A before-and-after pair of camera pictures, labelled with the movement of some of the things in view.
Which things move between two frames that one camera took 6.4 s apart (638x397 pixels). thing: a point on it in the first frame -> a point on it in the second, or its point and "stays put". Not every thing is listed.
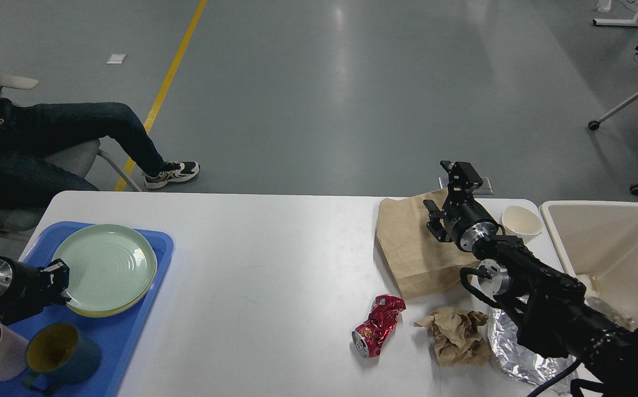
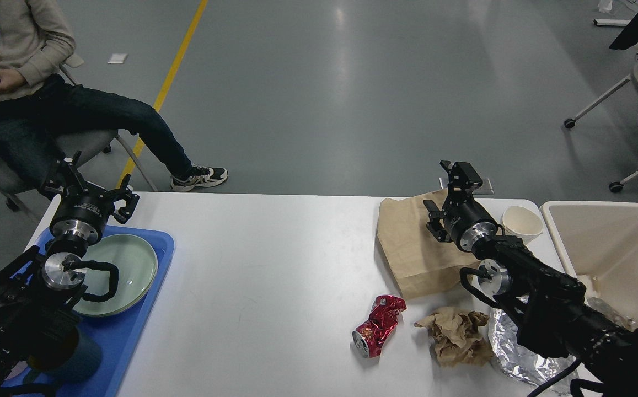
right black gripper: (466, 221) stays put
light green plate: (110, 265) stays put
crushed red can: (384, 317) stays put
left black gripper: (15, 290) -> (84, 209)
